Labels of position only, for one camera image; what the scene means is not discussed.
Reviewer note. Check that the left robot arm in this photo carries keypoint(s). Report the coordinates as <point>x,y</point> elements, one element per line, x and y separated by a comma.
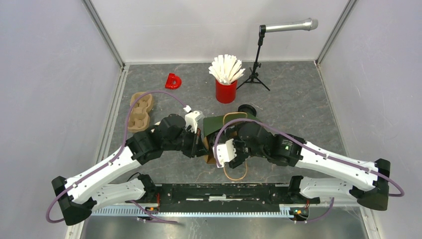
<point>92,189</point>

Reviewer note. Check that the silver microphone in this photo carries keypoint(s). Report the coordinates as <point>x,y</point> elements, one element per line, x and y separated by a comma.
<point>306,25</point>

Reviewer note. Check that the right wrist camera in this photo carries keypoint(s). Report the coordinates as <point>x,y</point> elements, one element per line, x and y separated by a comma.
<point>224,153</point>

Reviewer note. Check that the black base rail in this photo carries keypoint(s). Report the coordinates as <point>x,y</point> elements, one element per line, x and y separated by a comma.
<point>223,198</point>

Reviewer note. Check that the red cylindrical holder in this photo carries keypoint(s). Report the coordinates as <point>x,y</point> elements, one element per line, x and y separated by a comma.
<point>225,94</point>

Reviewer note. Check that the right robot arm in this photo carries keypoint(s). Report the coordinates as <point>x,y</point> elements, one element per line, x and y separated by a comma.
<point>366,181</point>

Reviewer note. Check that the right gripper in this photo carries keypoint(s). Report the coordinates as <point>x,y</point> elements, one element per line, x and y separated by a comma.
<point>240,157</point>

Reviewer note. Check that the black mini tripod stand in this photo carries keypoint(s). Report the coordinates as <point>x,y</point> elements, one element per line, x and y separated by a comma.
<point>253,77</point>

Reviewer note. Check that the red plastic letter d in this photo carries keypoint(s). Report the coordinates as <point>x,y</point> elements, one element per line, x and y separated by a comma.
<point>173,82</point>

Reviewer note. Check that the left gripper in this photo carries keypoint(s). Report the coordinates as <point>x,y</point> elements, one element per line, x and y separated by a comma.
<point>198,148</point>

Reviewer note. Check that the brown cardboard cup carrier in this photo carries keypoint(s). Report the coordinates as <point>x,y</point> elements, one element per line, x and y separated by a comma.
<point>139,119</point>

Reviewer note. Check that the green paper bag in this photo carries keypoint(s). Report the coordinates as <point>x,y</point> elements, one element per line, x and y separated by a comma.
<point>212,125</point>

